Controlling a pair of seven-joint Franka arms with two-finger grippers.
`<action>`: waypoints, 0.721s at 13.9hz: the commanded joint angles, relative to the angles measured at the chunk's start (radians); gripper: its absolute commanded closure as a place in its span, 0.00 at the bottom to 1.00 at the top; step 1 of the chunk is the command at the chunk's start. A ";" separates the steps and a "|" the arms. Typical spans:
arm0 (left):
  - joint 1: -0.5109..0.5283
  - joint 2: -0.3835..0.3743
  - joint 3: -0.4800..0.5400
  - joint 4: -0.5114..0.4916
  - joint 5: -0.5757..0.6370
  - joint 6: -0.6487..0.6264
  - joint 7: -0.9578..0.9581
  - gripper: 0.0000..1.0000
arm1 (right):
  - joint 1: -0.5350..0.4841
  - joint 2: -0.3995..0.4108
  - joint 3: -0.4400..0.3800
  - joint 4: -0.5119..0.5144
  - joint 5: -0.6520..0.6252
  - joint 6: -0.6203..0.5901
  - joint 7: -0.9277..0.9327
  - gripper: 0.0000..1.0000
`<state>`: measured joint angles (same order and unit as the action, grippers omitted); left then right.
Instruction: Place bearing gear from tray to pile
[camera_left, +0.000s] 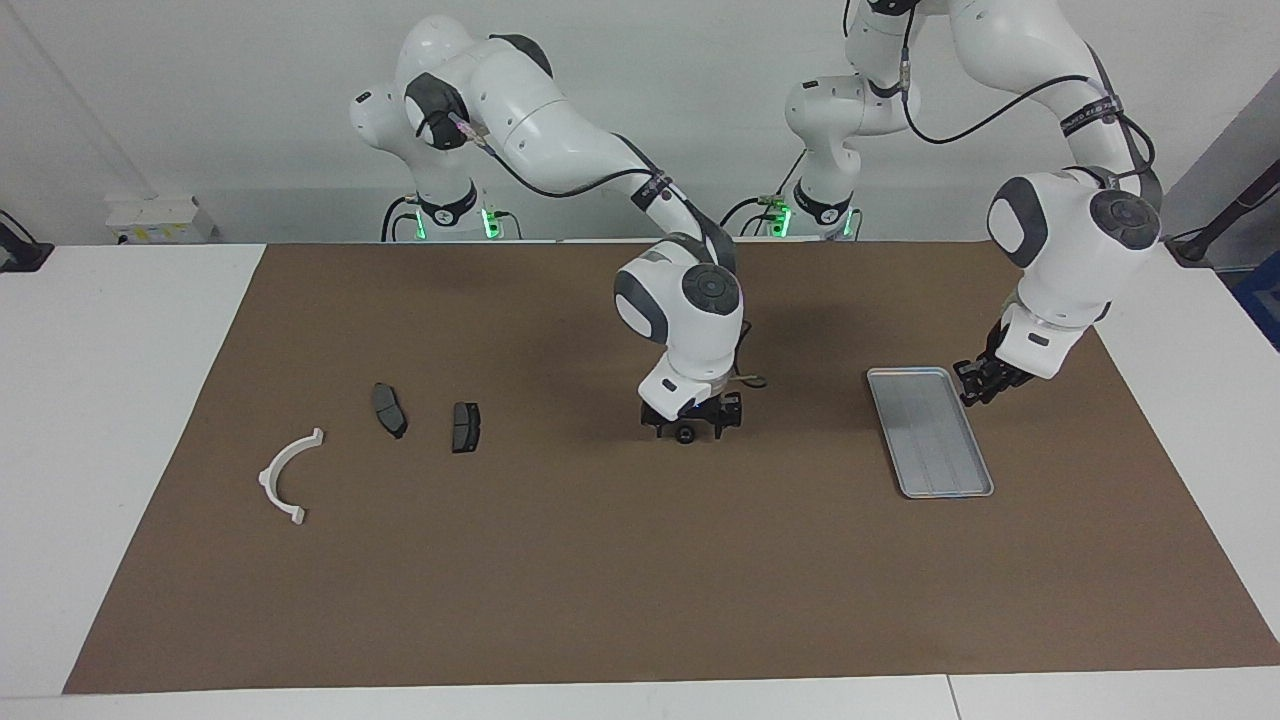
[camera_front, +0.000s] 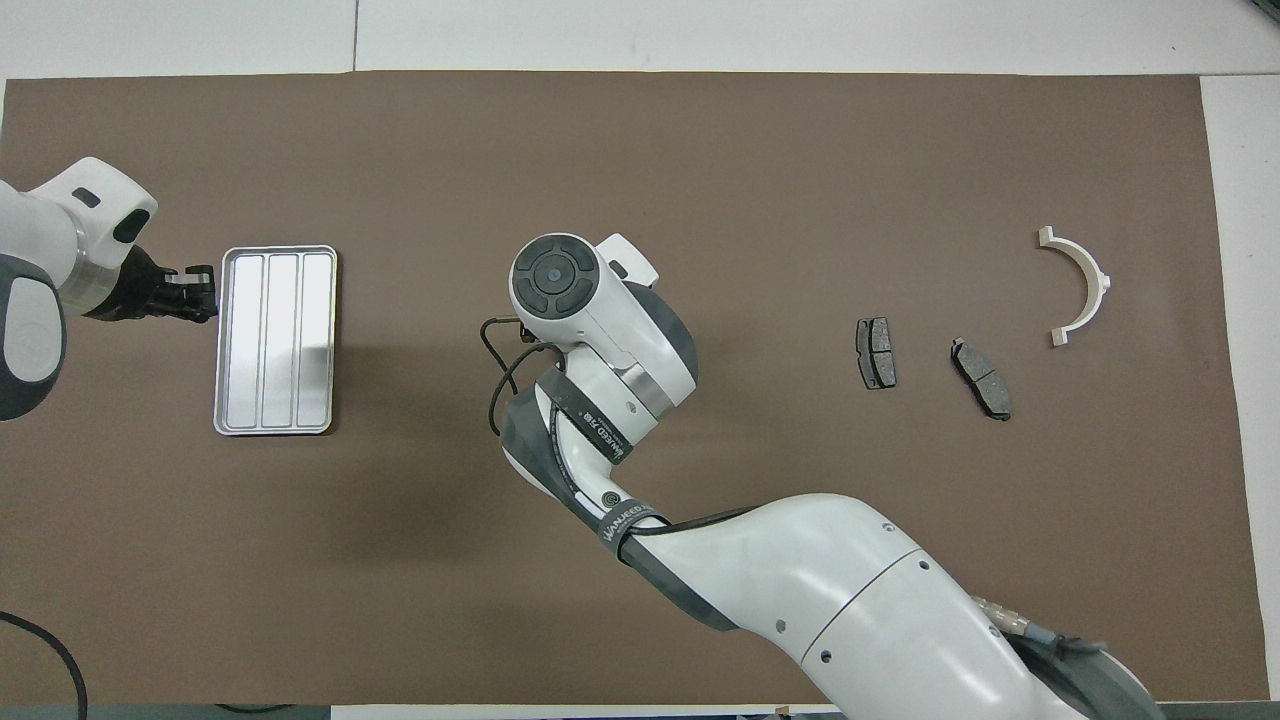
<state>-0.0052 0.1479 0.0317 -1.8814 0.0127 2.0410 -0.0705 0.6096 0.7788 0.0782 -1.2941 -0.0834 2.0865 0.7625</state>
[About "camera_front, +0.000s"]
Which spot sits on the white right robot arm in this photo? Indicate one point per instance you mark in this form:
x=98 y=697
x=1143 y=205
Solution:
x=850 y=600

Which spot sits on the rectangular grey brake pad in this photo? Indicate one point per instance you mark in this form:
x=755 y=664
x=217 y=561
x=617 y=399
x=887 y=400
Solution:
x=878 y=355

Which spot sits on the silver metal tray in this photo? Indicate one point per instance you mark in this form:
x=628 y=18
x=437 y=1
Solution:
x=275 y=340

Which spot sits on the white semicircular bracket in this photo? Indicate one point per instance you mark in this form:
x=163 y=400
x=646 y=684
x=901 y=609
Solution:
x=1085 y=265

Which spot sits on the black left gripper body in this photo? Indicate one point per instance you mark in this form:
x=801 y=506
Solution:
x=135 y=290

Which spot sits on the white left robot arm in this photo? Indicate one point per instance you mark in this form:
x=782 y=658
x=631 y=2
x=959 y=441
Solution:
x=40 y=240

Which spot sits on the curved grey brake pad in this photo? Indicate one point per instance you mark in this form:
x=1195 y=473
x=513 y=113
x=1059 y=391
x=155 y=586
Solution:
x=982 y=380

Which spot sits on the brown table mat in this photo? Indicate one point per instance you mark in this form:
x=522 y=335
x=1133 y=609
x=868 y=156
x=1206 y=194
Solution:
x=400 y=560

